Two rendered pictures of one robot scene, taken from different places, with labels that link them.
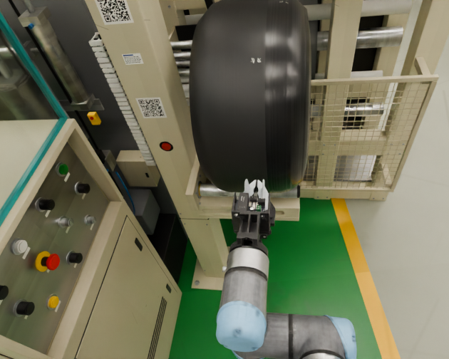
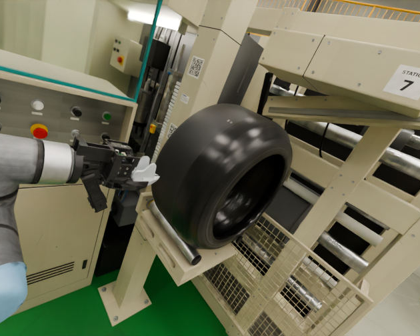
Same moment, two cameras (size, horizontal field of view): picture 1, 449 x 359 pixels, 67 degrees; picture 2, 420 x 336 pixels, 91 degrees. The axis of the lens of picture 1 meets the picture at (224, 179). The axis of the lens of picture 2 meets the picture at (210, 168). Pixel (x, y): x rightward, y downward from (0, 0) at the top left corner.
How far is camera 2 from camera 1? 0.49 m
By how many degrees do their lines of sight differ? 33
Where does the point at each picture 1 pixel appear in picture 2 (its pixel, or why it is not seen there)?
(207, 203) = (147, 215)
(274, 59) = (239, 127)
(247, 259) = (53, 145)
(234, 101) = (198, 131)
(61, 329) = not seen: outside the picture
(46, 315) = not seen: hidden behind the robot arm
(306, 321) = (2, 239)
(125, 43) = (188, 88)
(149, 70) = (186, 109)
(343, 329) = not seen: outside the picture
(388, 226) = not seen: outside the picture
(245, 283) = (18, 140)
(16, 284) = (9, 115)
